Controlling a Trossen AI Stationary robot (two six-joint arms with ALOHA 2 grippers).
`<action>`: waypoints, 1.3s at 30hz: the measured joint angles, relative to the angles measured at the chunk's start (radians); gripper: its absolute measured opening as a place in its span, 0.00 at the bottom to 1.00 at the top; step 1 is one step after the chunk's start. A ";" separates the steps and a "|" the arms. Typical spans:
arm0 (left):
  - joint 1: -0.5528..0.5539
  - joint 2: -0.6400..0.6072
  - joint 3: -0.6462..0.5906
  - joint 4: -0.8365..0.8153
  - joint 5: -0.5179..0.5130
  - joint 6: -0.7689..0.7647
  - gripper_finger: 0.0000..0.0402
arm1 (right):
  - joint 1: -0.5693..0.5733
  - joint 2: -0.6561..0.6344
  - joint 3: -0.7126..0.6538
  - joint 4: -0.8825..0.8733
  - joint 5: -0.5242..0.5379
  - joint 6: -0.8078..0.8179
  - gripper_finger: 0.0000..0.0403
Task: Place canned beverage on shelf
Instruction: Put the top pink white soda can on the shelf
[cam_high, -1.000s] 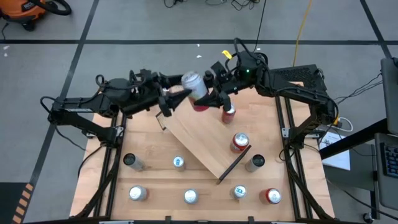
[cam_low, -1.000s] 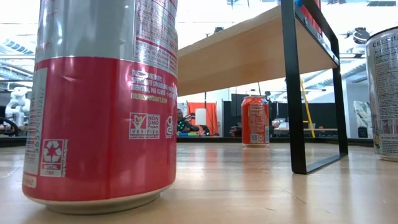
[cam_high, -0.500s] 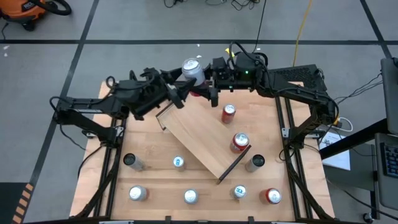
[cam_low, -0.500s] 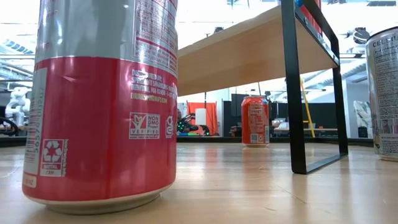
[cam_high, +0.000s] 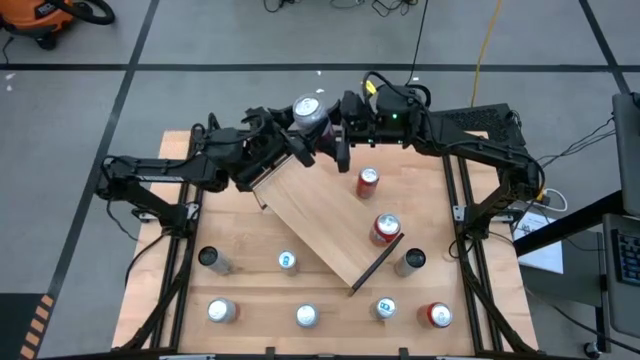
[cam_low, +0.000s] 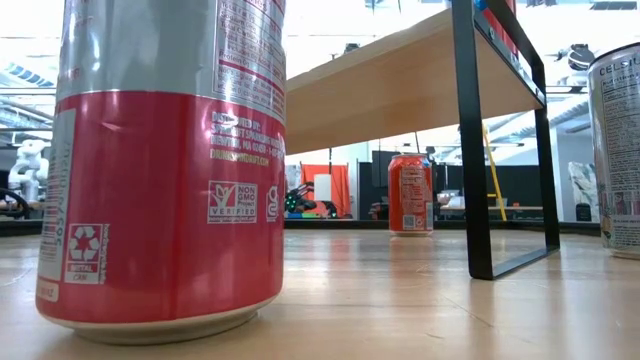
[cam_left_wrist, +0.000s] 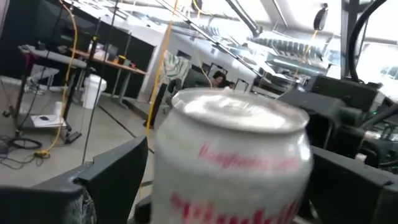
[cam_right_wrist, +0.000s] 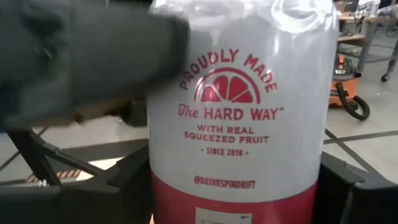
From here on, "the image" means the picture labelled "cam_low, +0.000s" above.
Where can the wooden desk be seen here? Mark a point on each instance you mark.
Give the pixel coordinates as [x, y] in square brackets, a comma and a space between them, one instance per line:
[520, 208]

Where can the small dark ceiling device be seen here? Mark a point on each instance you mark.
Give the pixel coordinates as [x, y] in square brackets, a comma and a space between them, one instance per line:
[351, 48]

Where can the wooden shelf with black legs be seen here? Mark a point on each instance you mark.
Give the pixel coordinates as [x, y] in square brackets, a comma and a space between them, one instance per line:
[400, 90]

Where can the silver red Spindrift can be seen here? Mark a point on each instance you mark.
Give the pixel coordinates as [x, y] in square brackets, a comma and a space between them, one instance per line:
[150, 200]

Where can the orange cloth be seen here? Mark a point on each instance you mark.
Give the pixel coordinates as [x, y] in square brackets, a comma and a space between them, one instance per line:
[342, 190]

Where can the white paper sheet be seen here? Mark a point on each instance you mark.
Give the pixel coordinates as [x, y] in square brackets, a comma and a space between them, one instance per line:
[322, 187]

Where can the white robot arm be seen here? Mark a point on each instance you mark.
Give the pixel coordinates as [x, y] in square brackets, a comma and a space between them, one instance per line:
[30, 167]

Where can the black round ceiling fixture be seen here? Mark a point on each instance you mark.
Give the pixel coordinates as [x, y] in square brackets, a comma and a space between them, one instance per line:
[581, 57]

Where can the black partition wall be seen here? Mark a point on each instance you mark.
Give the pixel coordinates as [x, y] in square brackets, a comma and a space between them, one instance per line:
[520, 185]

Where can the black cabinet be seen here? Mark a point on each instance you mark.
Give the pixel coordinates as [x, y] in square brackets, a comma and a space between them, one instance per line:
[372, 185]

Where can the striped ceiling duct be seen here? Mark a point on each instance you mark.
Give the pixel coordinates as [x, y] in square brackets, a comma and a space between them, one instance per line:
[25, 75]

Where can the white Celsius slim can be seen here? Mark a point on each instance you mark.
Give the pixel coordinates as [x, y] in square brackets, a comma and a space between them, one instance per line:
[617, 150]

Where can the white wrapped object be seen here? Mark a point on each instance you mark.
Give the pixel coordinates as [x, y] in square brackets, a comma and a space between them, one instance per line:
[581, 180]

